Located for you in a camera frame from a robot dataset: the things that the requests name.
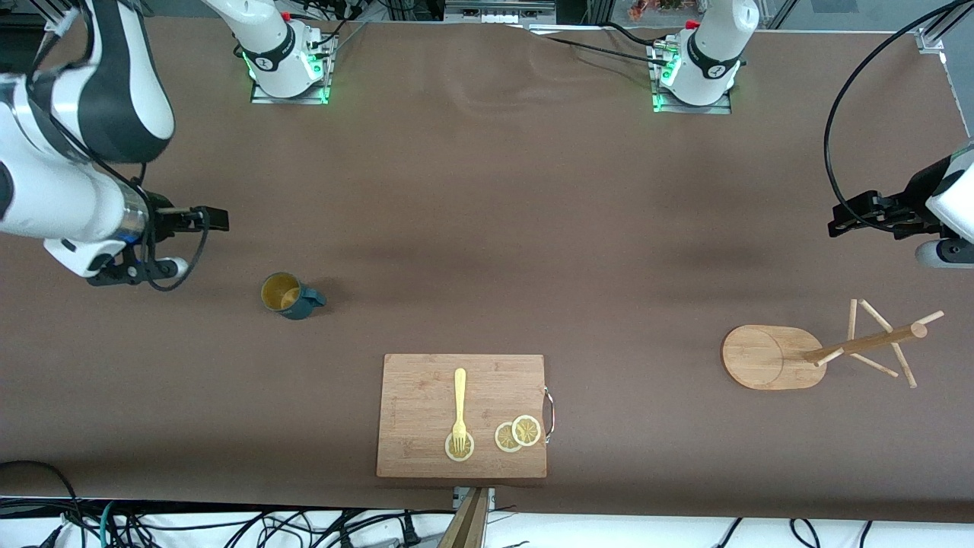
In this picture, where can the yellow plastic fork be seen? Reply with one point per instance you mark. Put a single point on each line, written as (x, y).
(459, 396)

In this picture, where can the bamboo cutting board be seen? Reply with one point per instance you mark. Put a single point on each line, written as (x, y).
(426, 396)

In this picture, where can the wooden cup rack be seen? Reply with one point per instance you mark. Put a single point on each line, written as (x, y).
(761, 358)

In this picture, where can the teal cup yellow inside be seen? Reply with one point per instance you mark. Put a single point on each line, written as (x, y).
(293, 297)

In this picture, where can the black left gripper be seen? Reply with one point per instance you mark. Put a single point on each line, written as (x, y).
(910, 202)

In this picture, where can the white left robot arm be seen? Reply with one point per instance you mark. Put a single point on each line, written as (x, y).
(708, 53)

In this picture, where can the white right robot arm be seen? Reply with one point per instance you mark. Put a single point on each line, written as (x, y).
(46, 190)

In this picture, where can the lemon slice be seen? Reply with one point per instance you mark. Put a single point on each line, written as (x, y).
(449, 454)
(526, 431)

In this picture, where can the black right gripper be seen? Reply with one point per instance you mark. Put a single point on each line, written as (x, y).
(160, 216)

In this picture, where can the white power strip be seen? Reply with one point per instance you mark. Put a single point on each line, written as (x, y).
(494, 11)

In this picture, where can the aluminium frame profile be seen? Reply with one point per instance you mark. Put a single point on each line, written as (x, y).
(932, 36)

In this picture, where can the wooden post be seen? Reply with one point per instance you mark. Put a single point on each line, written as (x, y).
(468, 525)

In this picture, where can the metal bracket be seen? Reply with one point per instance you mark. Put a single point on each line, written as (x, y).
(491, 498)

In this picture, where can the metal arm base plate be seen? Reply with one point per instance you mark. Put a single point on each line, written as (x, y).
(708, 109)
(304, 100)

